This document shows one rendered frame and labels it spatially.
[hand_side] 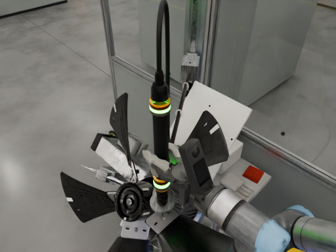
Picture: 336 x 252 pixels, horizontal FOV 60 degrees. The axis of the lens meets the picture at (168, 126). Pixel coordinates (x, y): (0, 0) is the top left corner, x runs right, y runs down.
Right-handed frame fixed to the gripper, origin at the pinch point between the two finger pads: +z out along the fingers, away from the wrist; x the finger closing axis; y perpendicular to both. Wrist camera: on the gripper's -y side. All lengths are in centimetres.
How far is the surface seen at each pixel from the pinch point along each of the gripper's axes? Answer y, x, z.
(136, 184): 20.5, -1.2, 7.0
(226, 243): 26.4, 6.3, -22.1
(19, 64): 151, 72, 356
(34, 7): 147, 182, 536
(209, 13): -4, 70, 40
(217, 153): 4.3, 13.1, -10.3
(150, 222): 28.7, -3.8, -1.7
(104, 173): 37.4, 0.7, 30.4
